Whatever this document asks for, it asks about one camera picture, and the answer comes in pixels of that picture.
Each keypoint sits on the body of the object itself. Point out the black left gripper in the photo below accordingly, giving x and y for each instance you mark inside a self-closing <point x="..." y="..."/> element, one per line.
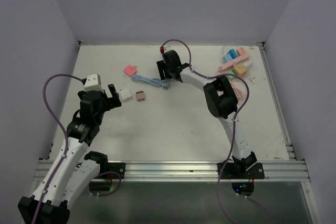
<point x="111" y="102"/>

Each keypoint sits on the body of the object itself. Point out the aluminium front rail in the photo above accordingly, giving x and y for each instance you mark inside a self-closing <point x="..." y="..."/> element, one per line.
<point x="207" y="171"/>

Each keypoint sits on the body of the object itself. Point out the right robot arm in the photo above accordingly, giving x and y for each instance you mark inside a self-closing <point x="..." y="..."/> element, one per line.
<point x="222" y="104"/>

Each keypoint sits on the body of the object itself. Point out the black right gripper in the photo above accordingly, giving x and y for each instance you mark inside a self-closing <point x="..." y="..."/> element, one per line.
<point x="160" y="65"/>

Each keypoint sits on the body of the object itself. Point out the white USB charger plug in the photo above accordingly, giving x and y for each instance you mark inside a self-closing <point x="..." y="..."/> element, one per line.
<point x="125" y="94"/>

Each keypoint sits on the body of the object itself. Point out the light blue charger plug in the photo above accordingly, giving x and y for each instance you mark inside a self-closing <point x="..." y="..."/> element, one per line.
<point x="227" y="58"/>

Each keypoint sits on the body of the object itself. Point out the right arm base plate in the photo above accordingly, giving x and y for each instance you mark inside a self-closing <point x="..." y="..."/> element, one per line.
<point x="232" y="171"/>

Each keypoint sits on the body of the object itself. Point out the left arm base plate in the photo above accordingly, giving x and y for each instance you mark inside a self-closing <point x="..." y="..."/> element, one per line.
<point x="113" y="170"/>

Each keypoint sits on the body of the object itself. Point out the yellow cube socket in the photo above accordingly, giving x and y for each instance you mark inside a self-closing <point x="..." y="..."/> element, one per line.
<point x="240" y="70"/>

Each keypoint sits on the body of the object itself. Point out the brown pink USB charger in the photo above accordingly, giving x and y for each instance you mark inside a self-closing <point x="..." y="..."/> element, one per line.
<point x="140" y="96"/>

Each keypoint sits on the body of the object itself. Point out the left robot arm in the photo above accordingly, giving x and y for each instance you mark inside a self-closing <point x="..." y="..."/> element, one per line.
<point x="75" y="166"/>

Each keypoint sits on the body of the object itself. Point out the pink power strip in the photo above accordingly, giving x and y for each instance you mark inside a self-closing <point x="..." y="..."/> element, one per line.
<point x="243" y="55"/>

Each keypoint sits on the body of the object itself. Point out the pink adapter plug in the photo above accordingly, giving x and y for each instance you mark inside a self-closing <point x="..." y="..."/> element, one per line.
<point x="130" y="70"/>

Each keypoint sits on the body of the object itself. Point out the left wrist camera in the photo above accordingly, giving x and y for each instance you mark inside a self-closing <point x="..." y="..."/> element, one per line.
<point x="93" y="83"/>

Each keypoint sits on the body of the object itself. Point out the blue cube socket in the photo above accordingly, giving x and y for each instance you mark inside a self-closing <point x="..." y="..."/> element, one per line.
<point x="233" y="53"/>

